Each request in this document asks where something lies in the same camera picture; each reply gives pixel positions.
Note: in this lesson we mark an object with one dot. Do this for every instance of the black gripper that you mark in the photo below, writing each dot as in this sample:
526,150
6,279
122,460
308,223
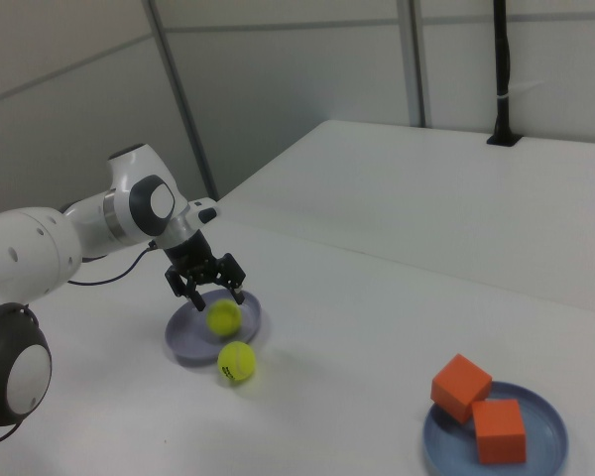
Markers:
191,255

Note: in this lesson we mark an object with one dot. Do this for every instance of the blue plastic plate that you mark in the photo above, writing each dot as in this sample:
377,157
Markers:
545,426

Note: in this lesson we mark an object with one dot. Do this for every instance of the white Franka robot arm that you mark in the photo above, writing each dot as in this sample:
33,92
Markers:
30,248

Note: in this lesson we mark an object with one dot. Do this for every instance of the grey partition post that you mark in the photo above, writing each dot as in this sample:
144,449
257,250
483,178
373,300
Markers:
183,99
416,64

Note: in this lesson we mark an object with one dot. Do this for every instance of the black pole with clamp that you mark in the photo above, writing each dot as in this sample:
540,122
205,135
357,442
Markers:
501,49

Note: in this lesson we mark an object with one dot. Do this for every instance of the yellow-green tennis ball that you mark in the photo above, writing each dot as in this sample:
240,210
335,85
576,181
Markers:
237,362
223,318

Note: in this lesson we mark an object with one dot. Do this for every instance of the purple plastic plate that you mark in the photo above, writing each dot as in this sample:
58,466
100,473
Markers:
188,337

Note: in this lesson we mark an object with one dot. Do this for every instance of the orange foam cube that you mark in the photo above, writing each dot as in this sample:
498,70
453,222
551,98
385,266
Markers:
501,434
458,387

